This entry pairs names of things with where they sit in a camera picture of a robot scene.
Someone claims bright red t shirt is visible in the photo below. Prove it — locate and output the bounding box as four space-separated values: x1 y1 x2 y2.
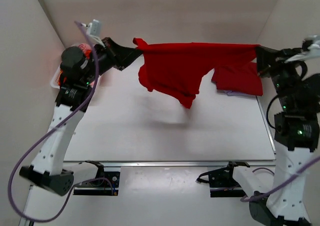
133 38 256 109

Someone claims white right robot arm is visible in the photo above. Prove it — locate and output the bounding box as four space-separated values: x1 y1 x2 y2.
232 35 320 226

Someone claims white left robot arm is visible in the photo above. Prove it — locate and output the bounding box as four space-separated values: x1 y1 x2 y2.
19 37 142 196

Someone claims orange t shirt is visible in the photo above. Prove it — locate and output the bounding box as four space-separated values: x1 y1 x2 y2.
57 70 67 87

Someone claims folded dark red t shirt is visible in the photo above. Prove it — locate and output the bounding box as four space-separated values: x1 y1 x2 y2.
211 62 263 96

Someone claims white plastic laundry basket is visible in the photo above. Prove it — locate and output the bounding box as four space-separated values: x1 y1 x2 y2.
50 45 101 90

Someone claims pink t shirt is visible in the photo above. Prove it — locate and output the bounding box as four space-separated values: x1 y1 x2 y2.
77 43 92 59

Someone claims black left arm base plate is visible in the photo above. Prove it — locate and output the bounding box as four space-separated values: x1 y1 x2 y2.
73 161 121 196

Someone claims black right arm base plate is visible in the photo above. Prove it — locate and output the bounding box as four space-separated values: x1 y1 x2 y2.
196 161 250 198

